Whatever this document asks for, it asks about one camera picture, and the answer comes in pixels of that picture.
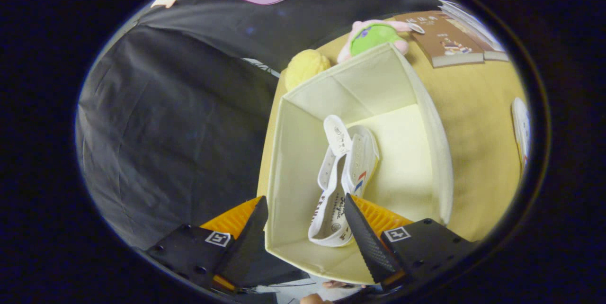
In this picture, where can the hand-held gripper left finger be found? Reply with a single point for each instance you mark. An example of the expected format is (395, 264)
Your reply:
(246, 247)

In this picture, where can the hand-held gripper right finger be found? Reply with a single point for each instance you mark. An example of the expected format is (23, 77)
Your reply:
(367, 242)

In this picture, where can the white canvas shoe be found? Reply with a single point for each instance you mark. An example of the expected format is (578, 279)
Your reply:
(352, 162)
(521, 129)

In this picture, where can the cream fabric storage box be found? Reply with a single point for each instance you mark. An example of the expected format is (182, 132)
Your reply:
(303, 162)

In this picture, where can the black backdrop cloth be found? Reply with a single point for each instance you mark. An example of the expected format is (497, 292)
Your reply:
(180, 119)

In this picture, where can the yellow plush toy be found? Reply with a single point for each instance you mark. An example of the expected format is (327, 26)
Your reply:
(305, 67)

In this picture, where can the pink and green plush toy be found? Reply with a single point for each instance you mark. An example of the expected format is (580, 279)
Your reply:
(374, 36)

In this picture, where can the brown cover book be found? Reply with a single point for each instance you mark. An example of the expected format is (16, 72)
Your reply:
(445, 41)

